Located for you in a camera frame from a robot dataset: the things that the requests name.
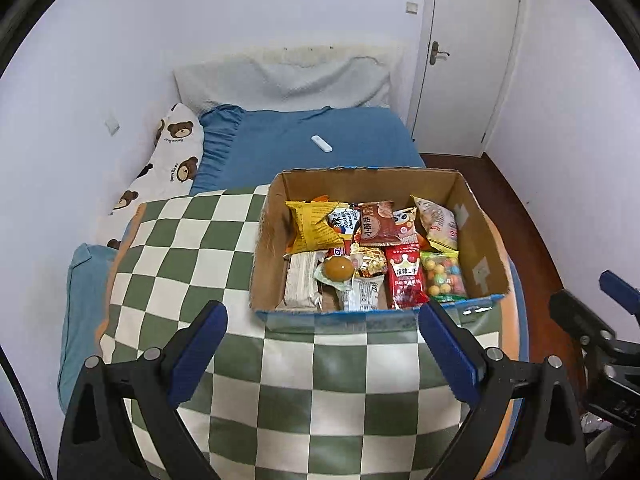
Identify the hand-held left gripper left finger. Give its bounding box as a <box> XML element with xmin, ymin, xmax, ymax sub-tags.
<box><xmin>57</xmin><ymin>300</ymin><xmax>229</xmax><ymax>480</ymax></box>

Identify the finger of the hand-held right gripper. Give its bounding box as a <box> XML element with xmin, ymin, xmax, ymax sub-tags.
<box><xmin>549</xmin><ymin>289</ymin><xmax>618</xmax><ymax>356</ymax></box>
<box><xmin>599</xmin><ymin>270</ymin><xmax>640</xmax><ymax>318</ymax></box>

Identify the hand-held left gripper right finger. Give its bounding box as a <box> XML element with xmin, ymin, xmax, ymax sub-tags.
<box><xmin>417</xmin><ymin>300</ymin><xmax>588</xmax><ymax>480</ymax></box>

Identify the cardboard box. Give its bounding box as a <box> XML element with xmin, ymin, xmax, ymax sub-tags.
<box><xmin>249</xmin><ymin>167</ymin><xmax>513</xmax><ymax>331</ymax></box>

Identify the colourful candy ball bag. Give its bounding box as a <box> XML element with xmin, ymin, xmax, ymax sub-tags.
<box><xmin>420</xmin><ymin>250</ymin><xmax>468</xmax><ymax>303</ymax></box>

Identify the white silver snack packet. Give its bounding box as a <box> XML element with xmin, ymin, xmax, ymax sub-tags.
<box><xmin>340</xmin><ymin>275</ymin><xmax>388</xmax><ymax>312</ymax></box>

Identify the gold foil snack packet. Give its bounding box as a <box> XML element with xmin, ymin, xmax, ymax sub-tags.
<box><xmin>350</xmin><ymin>243</ymin><xmax>388</xmax><ymax>278</ymax></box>

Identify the blue pillow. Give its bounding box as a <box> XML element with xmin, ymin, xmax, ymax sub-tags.
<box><xmin>57</xmin><ymin>243</ymin><xmax>118</xmax><ymax>413</ymax></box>

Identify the white wafer packet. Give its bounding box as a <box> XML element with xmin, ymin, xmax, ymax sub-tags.
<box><xmin>275</xmin><ymin>250</ymin><xmax>328</xmax><ymax>311</ymax></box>

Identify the green white checkered blanket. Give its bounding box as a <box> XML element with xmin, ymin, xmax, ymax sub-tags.
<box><xmin>97</xmin><ymin>185</ymin><xmax>526</xmax><ymax>480</ymax></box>

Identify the white cartoon snack packet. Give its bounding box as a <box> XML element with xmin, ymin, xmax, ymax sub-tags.
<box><xmin>392</xmin><ymin>206</ymin><xmax>420</xmax><ymax>243</ymax></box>

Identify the braised egg packet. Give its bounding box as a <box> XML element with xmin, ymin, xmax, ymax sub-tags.
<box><xmin>313</xmin><ymin>254</ymin><xmax>356</xmax><ymax>291</ymax></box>

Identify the brown red snack packet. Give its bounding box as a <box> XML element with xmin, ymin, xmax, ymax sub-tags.
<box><xmin>354</xmin><ymin>201</ymin><xmax>403</xmax><ymax>247</ymax></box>

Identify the yellow snack packet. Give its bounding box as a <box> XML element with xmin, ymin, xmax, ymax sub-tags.
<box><xmin>285</xmin><ymin>196</ymin><xmax>353</xmax><ymax>256</ymax></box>

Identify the bear print pillow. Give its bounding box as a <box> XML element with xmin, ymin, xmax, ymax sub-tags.
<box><xmin>95</xmin><ymin>102</ymin><xmax>206</xmax><ymax>251</ymax></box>

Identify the blue bed sheet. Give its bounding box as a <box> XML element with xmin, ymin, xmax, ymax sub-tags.
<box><xmin>190</xmin><ymin>105</ymin><xmax>426</xmax><ymax>196</ymax></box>

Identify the white door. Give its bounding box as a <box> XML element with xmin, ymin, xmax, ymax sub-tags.
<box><xmin>407</xmin><ymin>0</ymin><xmax>526</xmax><ymax>158</ymax></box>

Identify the black cable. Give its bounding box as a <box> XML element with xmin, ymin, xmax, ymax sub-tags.
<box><xmin>0</xmin><ymin>347</ymin><xmax>51</xmax><ymax>480</ymax></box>

